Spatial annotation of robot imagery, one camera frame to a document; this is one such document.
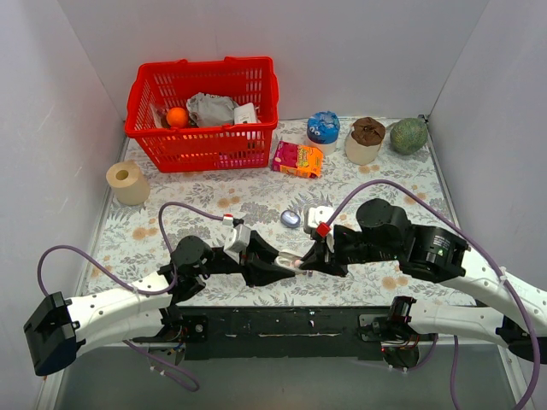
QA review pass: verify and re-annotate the white earbud charging case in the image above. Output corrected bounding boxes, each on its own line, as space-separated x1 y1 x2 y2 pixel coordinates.
274 251 300 271

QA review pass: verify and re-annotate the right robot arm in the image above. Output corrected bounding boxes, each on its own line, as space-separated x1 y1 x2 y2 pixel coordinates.
300 199 546 364

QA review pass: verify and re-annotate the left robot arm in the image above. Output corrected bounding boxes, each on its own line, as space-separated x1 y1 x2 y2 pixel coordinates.
23 231 295 376

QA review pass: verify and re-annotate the purple earbud case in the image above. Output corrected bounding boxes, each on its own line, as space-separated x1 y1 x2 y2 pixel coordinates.
280 209 301 229

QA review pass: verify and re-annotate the brown topped paper roll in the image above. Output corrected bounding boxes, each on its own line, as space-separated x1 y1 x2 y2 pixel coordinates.
344 117 386 166

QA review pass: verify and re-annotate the beige paper roll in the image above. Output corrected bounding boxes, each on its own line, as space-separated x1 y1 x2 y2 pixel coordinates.
106 160 150 206

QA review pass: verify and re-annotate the pink orange candy box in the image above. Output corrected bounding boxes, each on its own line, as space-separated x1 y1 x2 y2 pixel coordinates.
271 141 324 179

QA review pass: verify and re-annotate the green melon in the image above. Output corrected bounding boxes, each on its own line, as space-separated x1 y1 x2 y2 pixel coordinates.
390 118 428 155

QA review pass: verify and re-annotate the blue wrapped paper roll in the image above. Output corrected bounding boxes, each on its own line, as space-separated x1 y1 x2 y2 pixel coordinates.
306 111 340 155

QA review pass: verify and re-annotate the white box in basket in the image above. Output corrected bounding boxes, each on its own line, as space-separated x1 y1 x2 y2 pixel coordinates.
233 102 260 125

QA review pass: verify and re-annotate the red plastic shopping basket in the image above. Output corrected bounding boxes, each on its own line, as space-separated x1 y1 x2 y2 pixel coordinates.
125 56 279 173

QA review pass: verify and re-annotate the orange fruit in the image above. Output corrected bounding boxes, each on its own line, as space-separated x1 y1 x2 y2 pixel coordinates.
166 107 189 128

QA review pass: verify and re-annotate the crumpled grey cloth bag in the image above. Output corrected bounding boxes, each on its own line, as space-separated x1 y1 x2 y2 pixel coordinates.
186 92 238 128

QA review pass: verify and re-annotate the clear snack bag in basket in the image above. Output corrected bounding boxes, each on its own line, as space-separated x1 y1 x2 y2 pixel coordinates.
150 102 170 129

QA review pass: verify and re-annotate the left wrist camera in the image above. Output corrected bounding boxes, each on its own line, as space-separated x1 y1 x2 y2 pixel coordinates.
222 214 251 263

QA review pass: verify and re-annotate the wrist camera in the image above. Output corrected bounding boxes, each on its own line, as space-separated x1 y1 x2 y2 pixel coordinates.
222 214 251 263
303 206 334 237

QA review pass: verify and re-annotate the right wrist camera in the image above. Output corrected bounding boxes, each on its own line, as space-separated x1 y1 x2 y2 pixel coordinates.
303 206 334 237

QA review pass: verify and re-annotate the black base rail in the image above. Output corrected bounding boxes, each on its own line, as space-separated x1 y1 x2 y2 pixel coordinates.
132 305 428 362

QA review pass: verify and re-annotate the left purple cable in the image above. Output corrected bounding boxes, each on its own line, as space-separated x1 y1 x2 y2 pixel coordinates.
37 201 234 393

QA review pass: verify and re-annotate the purple cable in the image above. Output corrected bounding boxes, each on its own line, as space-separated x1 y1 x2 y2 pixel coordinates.
37 201 234 393
326 179 542 410

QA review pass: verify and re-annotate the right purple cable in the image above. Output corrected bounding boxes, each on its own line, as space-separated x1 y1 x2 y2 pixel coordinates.
326 179 542 410

